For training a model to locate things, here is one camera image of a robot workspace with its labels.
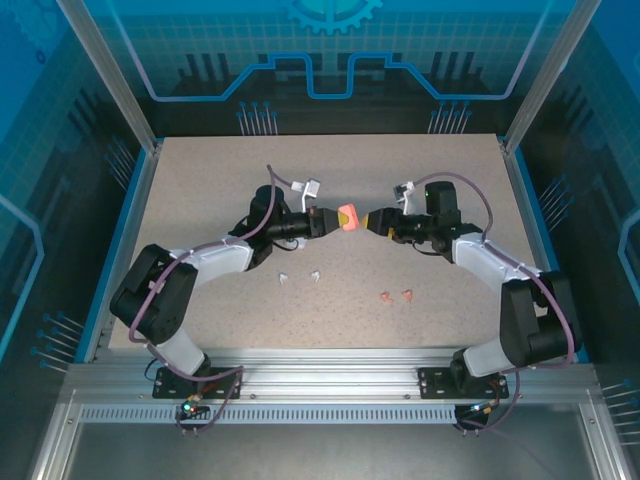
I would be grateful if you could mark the grey metal tray panel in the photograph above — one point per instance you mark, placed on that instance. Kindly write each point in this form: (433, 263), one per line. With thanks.
(325, 455)

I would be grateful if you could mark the aluminium mounting rail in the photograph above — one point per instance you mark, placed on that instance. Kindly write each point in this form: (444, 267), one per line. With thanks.
(325, 375)

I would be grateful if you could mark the pink earbuds charging case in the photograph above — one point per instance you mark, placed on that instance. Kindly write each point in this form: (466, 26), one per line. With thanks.
(351, 217)

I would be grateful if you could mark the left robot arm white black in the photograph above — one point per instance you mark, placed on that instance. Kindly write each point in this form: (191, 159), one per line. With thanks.
(170, 305)

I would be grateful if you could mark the aluminium frame post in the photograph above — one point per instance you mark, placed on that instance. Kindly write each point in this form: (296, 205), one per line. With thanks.
(544, 75)
(112, 75)

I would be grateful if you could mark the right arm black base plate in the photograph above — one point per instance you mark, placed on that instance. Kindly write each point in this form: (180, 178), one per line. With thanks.
(435, 385)

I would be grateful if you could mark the aluminium side rail blue edge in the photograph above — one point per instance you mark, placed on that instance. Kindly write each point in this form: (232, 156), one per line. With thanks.
(124, 250)
(521, 200)

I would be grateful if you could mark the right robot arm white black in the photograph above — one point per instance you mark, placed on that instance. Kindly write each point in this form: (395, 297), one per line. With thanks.
(520, 320)

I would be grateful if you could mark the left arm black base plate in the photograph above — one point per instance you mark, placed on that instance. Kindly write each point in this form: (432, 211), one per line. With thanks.
(165, 392)

